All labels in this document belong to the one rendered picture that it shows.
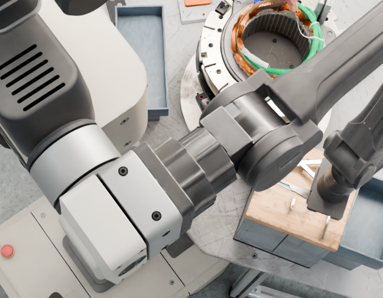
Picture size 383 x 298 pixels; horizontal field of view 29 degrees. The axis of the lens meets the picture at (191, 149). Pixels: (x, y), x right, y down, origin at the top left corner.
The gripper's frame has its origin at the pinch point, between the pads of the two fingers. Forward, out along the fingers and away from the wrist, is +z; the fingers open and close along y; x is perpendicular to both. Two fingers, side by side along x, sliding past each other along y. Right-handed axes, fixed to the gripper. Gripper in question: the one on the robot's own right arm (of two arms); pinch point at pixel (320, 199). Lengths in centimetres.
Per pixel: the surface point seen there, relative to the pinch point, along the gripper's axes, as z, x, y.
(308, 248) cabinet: 20.9, -3.8, -4.6
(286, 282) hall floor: 118, -15, 5
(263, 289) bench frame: 100, -6, -3
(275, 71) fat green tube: 3.2, 16.4, 23.4
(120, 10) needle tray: 14, 53, 30
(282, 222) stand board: 12.1, 4.3, -3.7
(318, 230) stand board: 12.0, -3.2, -2.6
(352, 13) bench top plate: 40, 1, 65
